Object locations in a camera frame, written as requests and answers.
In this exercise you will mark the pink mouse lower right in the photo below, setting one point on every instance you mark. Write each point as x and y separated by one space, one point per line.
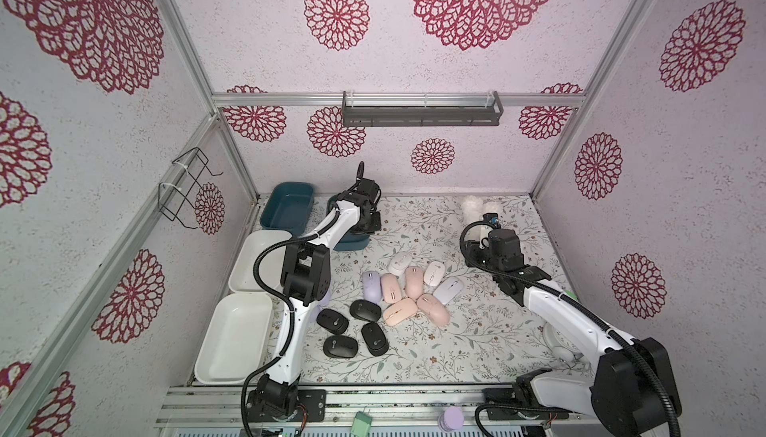
434 310

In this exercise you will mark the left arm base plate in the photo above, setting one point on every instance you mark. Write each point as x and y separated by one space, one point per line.
310 405

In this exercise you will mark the white mouse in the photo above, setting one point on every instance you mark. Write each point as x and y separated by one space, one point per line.
434 273
448 290
399 263

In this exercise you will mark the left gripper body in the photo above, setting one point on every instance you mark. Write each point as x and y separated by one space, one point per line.
372 225

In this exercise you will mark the white plush toy pink dress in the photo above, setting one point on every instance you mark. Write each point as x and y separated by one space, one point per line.
474 208

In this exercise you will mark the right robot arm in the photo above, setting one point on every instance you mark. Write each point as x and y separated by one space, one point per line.
633 390

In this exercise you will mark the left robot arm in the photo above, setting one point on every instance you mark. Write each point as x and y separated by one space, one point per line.
305 279

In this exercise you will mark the white alarm clock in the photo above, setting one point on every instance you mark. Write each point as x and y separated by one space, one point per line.
560 346

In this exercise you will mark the black wire wall rack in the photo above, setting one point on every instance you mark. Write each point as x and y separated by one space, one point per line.
192 200

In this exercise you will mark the black mouse upper left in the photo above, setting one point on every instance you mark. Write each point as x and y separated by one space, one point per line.
332 321

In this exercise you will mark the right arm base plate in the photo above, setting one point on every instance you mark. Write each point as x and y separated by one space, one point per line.
517 405

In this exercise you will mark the green connector block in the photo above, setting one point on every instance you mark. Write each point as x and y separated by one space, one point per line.
361 425

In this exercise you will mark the purple mouse centre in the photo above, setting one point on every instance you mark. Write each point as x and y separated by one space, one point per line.
372 290

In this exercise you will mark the black mouse upper right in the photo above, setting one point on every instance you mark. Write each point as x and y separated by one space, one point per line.
365 311

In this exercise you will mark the black mouse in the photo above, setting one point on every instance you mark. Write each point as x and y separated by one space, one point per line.
340 347
365 311
332 321
375 339

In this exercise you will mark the black mouse lower left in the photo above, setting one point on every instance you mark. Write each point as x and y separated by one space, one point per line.
340 347

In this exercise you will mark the black mouse lower right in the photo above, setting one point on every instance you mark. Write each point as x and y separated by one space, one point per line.
375 339

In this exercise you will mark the white tray front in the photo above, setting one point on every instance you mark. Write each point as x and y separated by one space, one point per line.
235 340

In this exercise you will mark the teal storage box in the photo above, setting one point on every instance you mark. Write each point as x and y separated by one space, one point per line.
288 208
350 242

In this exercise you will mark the dark wall shelf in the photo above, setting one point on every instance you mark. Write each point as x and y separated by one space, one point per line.
423 114

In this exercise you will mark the purple round cap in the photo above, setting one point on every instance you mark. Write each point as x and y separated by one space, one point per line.
451 419

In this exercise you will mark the pink mouse lower left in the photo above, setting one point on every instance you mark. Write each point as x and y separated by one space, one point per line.
400 312

